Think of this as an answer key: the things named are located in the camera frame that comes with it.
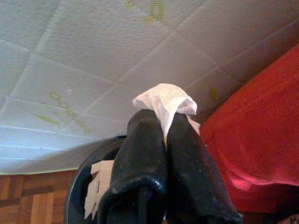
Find white tissue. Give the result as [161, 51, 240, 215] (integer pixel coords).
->
[132, 83, 201, 145]

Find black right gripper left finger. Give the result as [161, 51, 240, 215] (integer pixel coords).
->
[97, 109, 169, 224]

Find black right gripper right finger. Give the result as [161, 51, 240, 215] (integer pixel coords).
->
[164, 113, 243, 224]

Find white quilted mattress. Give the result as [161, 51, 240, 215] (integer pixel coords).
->
[0, 0, 299, 175]

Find cardboard pieces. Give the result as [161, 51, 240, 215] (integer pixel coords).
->
[84, 160, 115, 220]

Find red fabric mattress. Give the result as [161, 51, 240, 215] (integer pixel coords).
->
[199, 43, 299, 214]

